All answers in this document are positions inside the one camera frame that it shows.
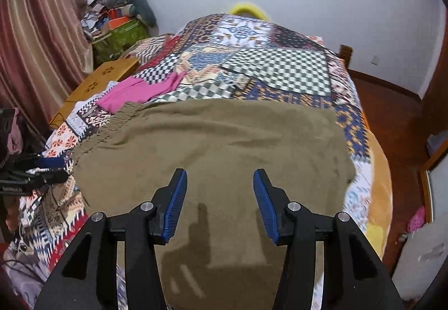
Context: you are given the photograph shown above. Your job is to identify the white plastic appliance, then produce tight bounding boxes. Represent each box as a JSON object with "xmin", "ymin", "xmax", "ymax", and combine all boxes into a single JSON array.
[{"xmin": 392, "ymin": 222, "xmax": 448, "ymax": 300}]

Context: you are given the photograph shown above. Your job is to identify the pink slipper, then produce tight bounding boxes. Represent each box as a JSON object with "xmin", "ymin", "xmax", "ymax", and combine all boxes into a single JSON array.
[{"xmin": 407, "ymin": 206, "xmax": 426, "ymax": 234}]

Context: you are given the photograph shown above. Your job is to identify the striped brown curtain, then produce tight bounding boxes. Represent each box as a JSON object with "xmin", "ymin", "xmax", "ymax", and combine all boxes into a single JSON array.
[{"xmin": 0, "ymin": 0, "xmax": 95, "ymax": 143}]

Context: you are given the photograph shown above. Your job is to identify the grey lilac cloth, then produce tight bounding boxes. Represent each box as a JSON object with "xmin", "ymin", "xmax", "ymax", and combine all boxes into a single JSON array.
[{"xmin": 3, "ymin": 247, "xmax": 48, "ymax": 307}]

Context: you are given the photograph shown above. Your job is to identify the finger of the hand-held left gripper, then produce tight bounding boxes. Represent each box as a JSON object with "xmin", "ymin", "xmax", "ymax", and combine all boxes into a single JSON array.
[
  {"xmin": 7, "ymin": 154, "xmax": 67, "ymax": 171},
  {"xmin": 0, "ymin": 170, "xmax": 69, "ymax": 196}
]

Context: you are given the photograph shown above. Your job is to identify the frosted sliding wardrobe door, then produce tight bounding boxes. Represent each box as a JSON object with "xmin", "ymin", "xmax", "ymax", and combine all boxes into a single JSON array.
[{"xmin": 418, "ymin": 135, "xmax": 448, "ymax": 227}]

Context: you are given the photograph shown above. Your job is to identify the pink cloth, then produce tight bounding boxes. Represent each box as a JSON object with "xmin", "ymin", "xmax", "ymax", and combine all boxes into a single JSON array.
[{"xmin": 100, "ymin": 71, "xmax": 184, "ymax": 113}]

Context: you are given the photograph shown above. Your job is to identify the yellow wooden lap desk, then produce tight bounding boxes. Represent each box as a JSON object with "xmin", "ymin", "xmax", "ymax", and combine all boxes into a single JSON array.
[{"xmin": 49, "ymin": 57, "xmax": 139, "ymax": 129}]

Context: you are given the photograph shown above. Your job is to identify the yellow foam tube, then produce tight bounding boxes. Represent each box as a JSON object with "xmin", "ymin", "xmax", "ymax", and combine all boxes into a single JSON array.
[{"xmin": 229, "ymin": 1, "xmax": 270, "ymax": 20}]

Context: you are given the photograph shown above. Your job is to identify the pile of mixed clothes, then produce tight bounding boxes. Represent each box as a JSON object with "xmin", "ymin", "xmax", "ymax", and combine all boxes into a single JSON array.
[{"xmin": 81, "ymin": 0, "xmax": 135, "ymax": 41}]

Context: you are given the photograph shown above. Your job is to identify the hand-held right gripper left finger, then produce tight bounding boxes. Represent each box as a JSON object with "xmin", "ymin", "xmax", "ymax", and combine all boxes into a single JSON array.
[{"xmin": 33, "ymin": 168, "xmax": 188, "ymax": 310}]

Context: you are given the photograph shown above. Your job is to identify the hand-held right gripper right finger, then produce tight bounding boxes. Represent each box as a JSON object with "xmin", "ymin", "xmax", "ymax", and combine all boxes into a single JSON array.
[{"xmin": 253, "ymin": 168, "xmax": 405, "ymax": 310}]

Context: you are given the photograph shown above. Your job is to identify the orange bed sheet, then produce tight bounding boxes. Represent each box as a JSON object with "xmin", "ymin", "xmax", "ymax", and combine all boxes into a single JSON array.
[{"xmin": 360, "ymin": 111, "xmax": 394, "ymax": 262}]

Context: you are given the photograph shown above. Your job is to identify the wooden bed post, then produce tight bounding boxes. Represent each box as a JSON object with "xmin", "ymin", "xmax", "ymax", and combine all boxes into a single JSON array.
[{"xmin": 339, "ymin": 45, "xmax": 352, "ymax": 69}]

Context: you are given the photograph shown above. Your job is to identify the patchwork quilt bed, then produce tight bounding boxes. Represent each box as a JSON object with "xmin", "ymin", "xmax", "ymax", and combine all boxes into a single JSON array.
[{"xmin": 3, "ymin": 13, "xmax": 373, "ymax": 310}]

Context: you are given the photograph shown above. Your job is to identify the green patterned bag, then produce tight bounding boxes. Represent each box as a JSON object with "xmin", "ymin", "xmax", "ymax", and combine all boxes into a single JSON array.
[{"xmin": 92, "ymin": 18, "xmax": 151, "ymax": 64}]

